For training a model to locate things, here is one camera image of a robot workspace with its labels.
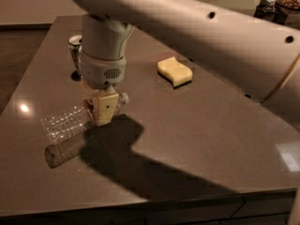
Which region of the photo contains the clear plastic water bottle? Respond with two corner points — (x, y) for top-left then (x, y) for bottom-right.
(40, 92), (130, 143)

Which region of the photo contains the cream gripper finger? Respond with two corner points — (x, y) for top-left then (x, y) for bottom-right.
(92, 87), (119, 127)
(81, 81), (96, 119)

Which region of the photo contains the black mesh basket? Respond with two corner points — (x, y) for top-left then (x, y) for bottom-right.
(254, 5), (279, 21)

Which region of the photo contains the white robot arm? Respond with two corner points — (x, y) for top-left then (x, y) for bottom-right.
(73, 0), (300, 128)

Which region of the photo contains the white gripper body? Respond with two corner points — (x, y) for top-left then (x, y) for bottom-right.
(80, 52), (127, 90)

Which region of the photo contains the yellow sponge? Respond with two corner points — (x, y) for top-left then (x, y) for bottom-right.
(157, 57), (193, 88)

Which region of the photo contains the green white soda can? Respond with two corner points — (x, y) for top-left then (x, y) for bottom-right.
(68, 35), (82, 72)

